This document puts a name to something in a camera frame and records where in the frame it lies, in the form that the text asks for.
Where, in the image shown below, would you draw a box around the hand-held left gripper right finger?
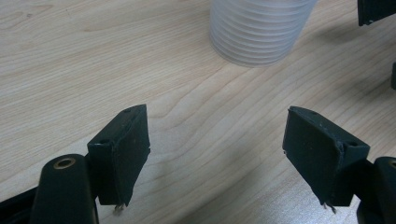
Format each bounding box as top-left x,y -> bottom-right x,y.
282,105 -> 372,215

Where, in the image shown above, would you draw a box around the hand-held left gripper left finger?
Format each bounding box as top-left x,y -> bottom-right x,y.
87,104 -> 151,216

